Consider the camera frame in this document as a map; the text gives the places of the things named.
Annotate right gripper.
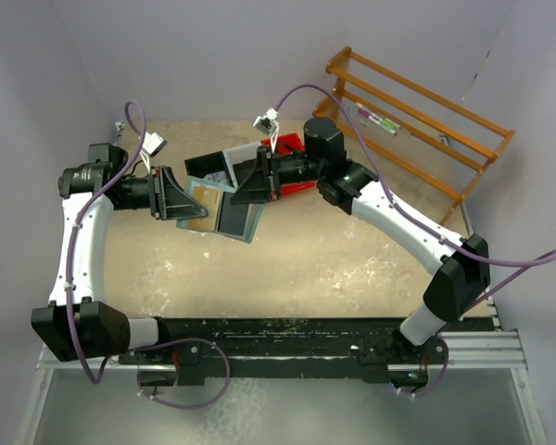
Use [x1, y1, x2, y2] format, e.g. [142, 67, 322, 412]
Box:
[232, 144, 325, 202]

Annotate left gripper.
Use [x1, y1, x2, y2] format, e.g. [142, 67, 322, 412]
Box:
[113, 165, 208, 220]

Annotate black card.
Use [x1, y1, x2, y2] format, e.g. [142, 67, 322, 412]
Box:
[216, 191, 257, 242]

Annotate green card holder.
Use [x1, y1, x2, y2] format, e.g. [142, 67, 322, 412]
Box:
[176, 176, 263, 244]

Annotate orange card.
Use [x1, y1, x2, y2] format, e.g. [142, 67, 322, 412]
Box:
[187, 185, 223, 232]

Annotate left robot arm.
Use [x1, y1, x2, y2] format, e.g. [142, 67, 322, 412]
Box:
[31, 143, 208, 363]

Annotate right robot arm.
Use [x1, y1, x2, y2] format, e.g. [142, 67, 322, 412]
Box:
[231, 113, 490, 362]

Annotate white cards in black bin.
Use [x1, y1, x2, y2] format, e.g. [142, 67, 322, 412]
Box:
[205, 172, 230, 184]

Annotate white bin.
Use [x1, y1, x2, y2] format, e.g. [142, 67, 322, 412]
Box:
[222, 141, 261, 176]

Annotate black bin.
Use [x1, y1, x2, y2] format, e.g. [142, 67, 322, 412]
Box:
[184, 151, 234, 186]

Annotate red bin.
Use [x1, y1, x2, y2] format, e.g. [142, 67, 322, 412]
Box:
[256, 133, 315, 203]

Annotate pink marker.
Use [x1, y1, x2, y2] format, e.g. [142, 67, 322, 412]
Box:
[357, 107, 398, 136]

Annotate green marker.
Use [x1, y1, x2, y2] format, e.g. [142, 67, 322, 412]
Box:
[356, 102, 400, 129]

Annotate wooden rack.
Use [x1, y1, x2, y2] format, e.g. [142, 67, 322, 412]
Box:
[313, 46, 515, 223]

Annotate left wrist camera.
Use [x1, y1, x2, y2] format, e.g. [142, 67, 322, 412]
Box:
[142, 133, 168, 157]

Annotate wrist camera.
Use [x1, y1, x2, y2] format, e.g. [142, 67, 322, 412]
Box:
[142, 133, 168, 157]
[252, 108, 280, 153]

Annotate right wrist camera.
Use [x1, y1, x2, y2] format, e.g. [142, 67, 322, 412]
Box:
[252, 108, 280, 153]

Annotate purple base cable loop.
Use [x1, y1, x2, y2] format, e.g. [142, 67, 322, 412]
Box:
[136, 339, 233, 410]

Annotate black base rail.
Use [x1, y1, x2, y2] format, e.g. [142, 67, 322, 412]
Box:
[120, 318, 448, 387]

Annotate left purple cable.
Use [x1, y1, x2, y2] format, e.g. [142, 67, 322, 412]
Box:
[67, 99, 147, 386]

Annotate aluminium frame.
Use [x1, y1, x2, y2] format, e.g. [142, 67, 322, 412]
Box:
[16, 331, 547, 444]

